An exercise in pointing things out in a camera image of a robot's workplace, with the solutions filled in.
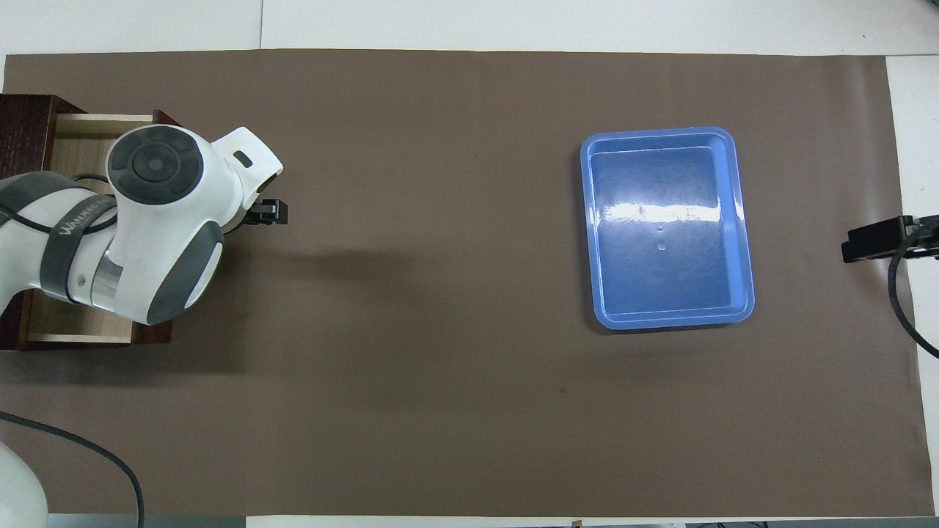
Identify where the blue plastic tray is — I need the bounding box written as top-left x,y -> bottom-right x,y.
580,126 -> 756,331

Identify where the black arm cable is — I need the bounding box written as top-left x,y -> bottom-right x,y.
0,174 -> 145,528
887,219 -> 939,360

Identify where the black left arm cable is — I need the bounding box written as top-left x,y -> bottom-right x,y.
0,174 -> 145,528

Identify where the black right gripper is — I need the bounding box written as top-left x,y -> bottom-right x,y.
841,214 -> 939,264

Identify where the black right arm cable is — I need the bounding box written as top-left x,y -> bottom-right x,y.
887,219 -> 939,360

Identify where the brown table mat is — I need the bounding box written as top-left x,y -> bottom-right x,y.
0,49 -> 927,518

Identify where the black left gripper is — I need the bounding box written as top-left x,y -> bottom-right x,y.
244,199 -> 289,227

